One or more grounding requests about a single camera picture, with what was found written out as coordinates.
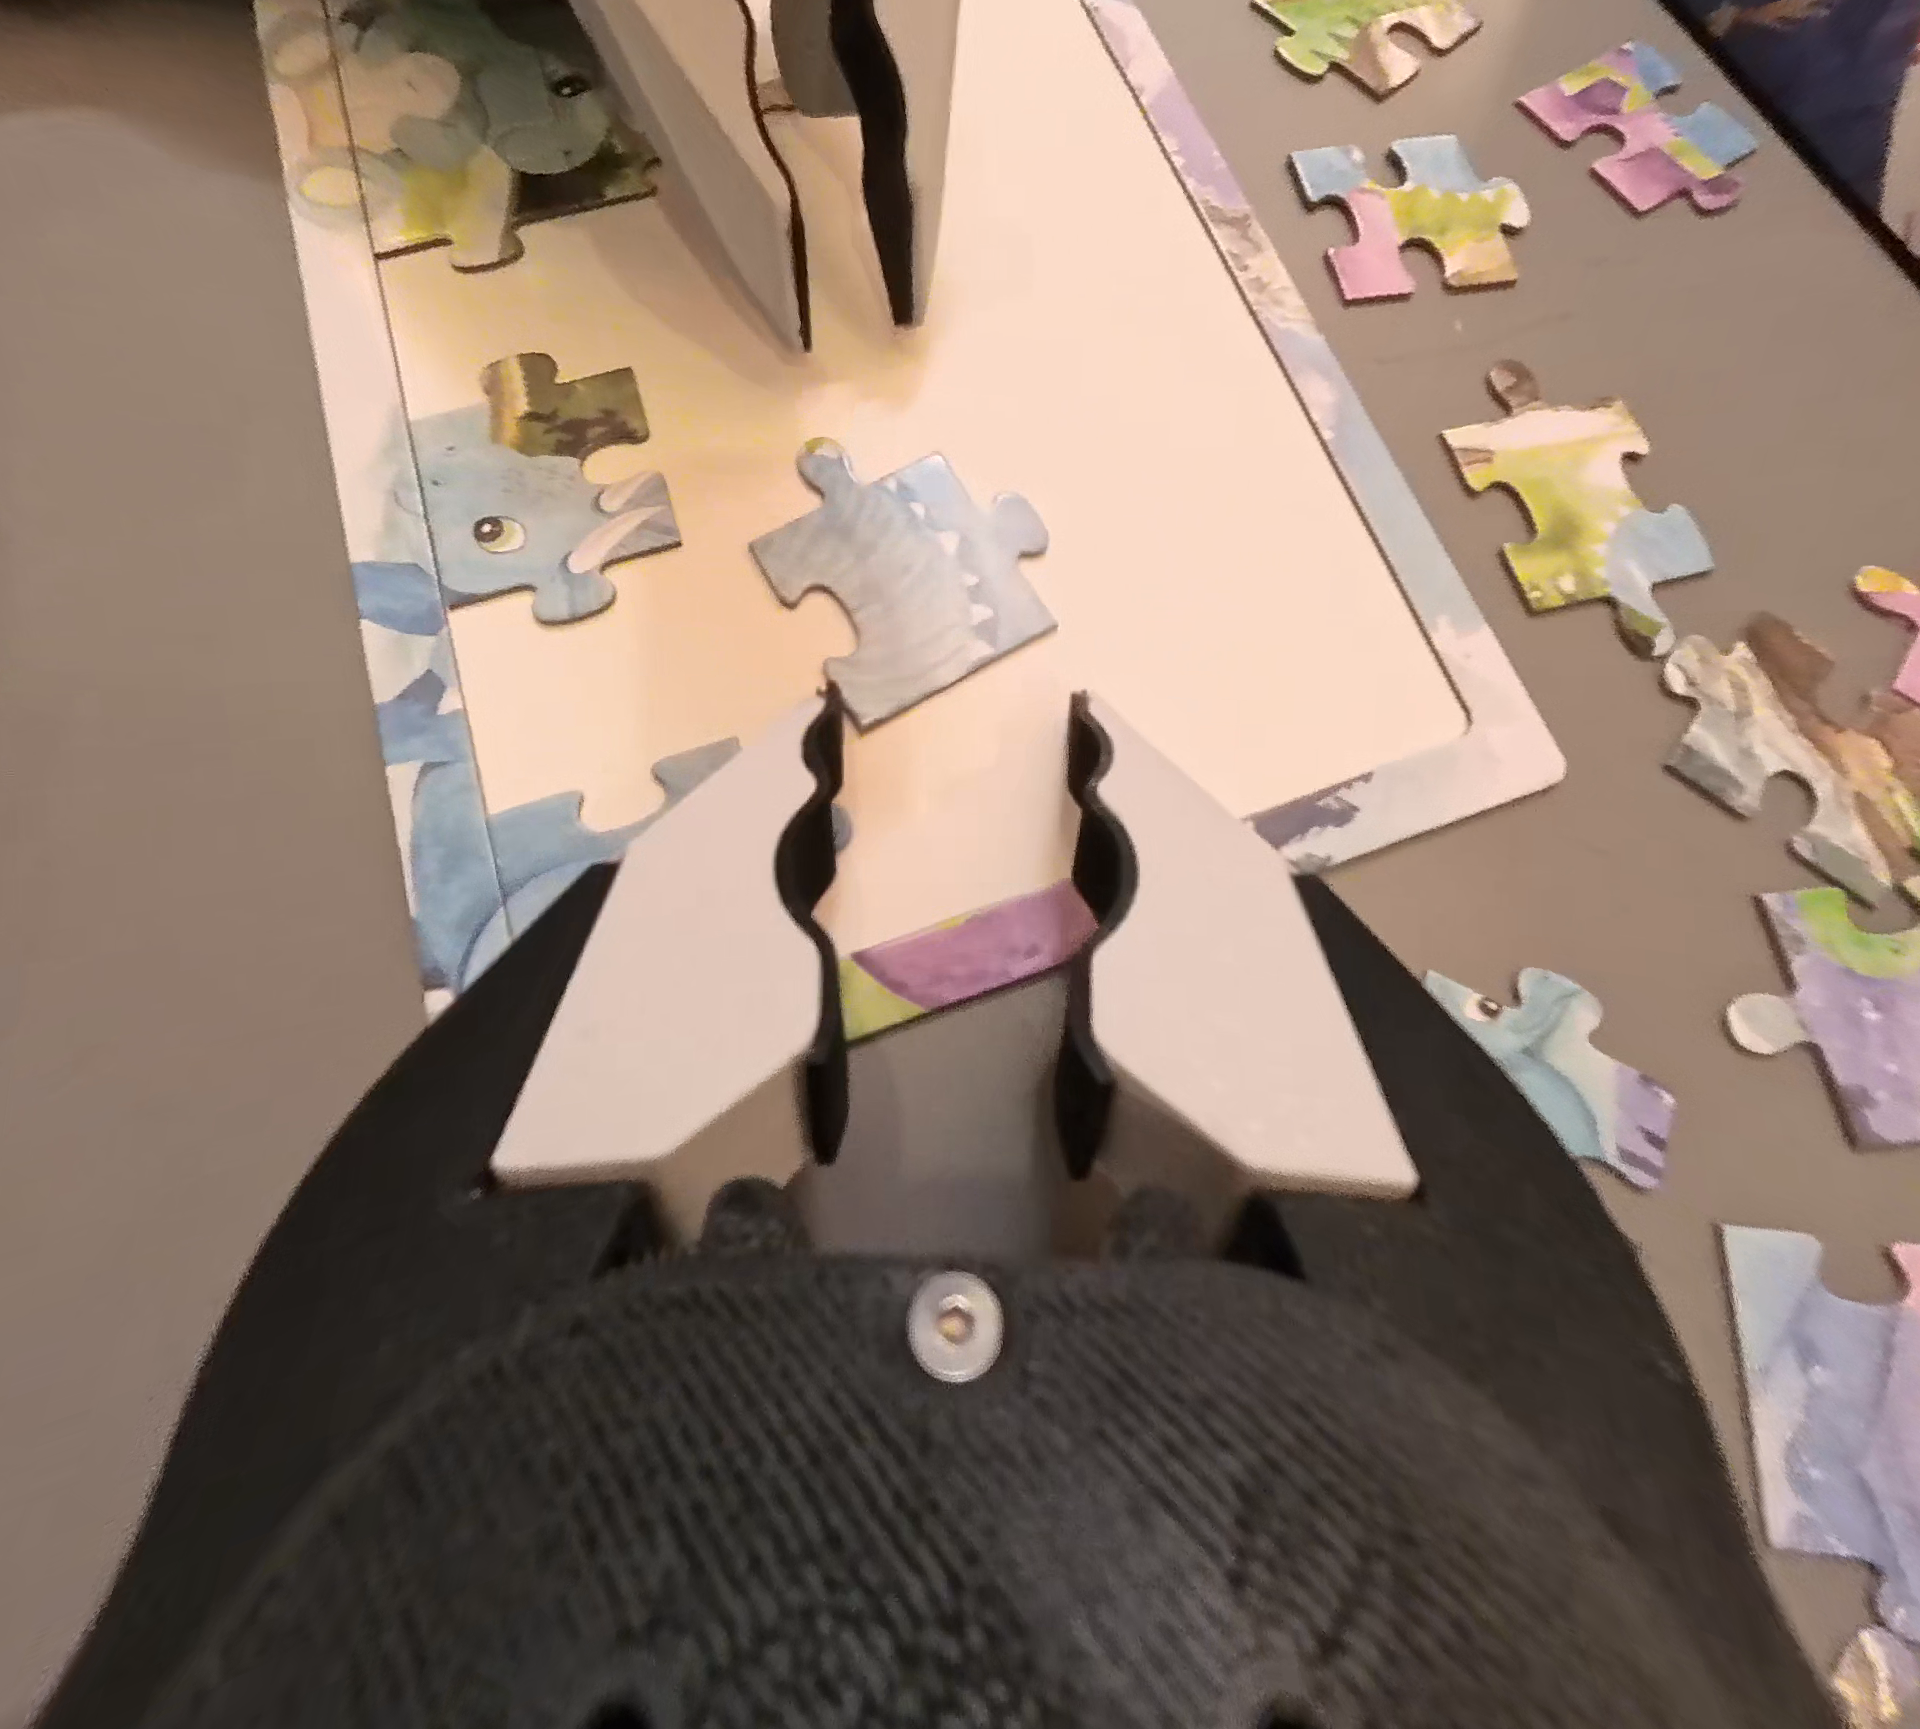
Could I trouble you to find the jigsaw puzzle pieces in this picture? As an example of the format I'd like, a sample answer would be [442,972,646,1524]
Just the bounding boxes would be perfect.
[1072,0,1920,1729]

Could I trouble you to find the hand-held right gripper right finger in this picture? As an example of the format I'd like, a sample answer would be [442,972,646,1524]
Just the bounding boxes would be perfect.
[1056,695,1419,1236]

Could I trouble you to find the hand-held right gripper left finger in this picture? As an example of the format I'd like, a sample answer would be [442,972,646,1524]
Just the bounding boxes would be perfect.
[492,686,854,1236]

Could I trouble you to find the white puzzle tray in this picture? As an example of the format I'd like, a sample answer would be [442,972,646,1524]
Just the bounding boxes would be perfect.
[245,0,1570,1010]

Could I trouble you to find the blue triceratops face puzzle piece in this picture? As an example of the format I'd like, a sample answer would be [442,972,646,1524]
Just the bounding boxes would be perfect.
[408,352,684,628]

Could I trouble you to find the blue spiked back puzzle piece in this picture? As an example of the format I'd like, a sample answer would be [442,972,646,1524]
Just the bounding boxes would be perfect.
[749,438,1059,728]

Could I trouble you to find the joined green dinosaur puzzle pieces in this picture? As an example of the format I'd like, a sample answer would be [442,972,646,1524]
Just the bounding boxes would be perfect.
[291,0,662,267]

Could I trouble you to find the blue triceratops body puzzle piece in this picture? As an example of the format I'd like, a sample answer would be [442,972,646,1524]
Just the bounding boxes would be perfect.
[411,739,744,997]

